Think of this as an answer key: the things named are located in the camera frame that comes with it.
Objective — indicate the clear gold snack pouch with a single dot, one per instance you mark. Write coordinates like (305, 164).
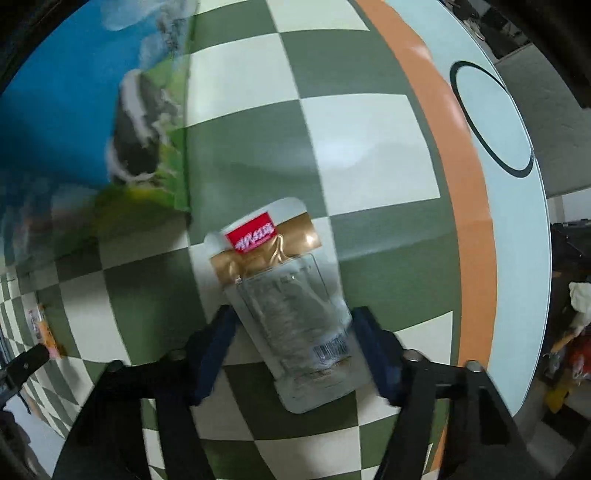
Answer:
(284, 286)

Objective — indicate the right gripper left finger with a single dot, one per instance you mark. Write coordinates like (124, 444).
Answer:
(106, 439)

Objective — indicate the orange lollipop in wrapper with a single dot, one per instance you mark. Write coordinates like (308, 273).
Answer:
(42, 332)

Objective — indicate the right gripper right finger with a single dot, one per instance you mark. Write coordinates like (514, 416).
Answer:
(482, 440)

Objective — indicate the cardboard box with blue print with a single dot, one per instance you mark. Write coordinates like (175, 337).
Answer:
(92, 104)

